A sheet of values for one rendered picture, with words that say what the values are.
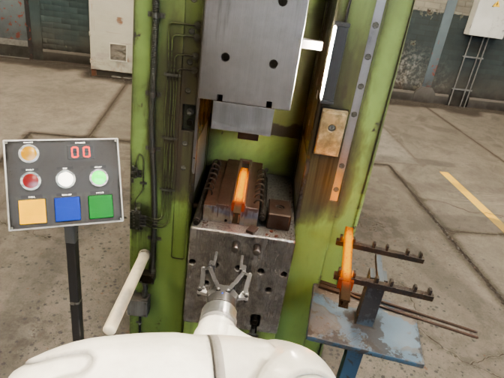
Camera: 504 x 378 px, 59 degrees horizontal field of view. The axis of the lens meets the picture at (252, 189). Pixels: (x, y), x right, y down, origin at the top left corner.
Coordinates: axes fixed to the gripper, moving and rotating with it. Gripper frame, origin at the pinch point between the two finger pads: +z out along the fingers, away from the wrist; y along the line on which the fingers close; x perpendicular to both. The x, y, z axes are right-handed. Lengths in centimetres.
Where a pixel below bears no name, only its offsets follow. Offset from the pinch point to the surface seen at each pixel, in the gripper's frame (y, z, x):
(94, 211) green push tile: -45.5, 17.3, 0.3
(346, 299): 35.4, -2.1, -5.5
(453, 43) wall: 307, 680, 4
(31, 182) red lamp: -64, 15, 9
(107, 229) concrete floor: -90, 154, -100
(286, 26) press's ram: 7, 35, 62
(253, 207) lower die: 5.7, 35.8, -0.4
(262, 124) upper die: 4.3, 35.0, 31.3
